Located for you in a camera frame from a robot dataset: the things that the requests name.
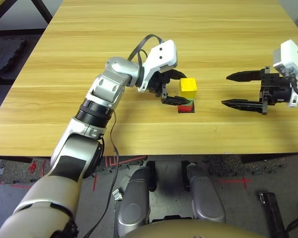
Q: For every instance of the small white clip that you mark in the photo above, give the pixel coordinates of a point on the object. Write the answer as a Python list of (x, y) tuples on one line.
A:
[(117, 194)]

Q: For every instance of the grey robot leg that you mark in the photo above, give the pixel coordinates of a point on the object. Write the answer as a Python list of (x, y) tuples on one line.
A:
[(135, 198), (206, 196)]

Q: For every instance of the khaki robot torso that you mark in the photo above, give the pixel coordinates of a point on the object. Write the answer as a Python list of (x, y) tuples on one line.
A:
[(193, 230)]

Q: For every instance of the red tape strip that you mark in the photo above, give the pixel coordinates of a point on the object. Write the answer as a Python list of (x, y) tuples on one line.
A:
[(95, 182)]

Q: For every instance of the red wooden block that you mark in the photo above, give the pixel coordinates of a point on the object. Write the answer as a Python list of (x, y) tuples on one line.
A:
[(185, 108)]

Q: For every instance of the speckled dark floor mat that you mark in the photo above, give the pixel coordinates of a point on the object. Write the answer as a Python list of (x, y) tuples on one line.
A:
[(238, 164)]

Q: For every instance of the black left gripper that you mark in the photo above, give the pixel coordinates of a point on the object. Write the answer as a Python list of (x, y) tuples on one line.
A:
[(159, 83)]

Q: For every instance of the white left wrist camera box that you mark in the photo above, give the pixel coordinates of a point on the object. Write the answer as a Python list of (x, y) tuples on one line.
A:
[(161, 57)]

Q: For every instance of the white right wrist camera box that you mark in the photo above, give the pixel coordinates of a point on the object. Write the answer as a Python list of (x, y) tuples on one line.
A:
[(291, 57)]

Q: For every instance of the black metal floor bracket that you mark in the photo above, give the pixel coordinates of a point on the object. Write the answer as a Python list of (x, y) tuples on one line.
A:
[(273, 213)]

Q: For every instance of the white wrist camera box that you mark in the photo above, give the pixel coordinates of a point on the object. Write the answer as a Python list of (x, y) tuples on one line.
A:
[(161, 57), (291, 57)]

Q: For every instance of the black foam mat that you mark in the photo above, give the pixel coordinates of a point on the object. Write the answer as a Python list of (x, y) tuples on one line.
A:
[(6, 54)]

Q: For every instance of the wooden side table black legs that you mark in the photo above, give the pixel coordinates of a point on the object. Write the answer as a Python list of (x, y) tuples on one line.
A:
[(43, 12)]

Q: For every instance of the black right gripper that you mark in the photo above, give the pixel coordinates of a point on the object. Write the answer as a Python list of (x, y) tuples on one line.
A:
[(275, 89)]

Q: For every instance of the green wooden block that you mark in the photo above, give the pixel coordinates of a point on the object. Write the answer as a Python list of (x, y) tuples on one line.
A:
[(191, 102)]

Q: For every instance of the grey right robot leg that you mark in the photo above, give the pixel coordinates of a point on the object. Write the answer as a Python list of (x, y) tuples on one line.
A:
[(206, 196)]

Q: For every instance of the grey left robot leg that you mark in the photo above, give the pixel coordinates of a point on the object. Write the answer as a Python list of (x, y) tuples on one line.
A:
[(135, 198)]

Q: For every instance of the yellow wooden block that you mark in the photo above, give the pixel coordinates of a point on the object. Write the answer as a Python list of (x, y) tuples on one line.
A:
[(188, 88)]

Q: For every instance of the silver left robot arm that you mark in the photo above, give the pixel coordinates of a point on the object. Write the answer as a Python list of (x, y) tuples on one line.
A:
[(106, 86)]

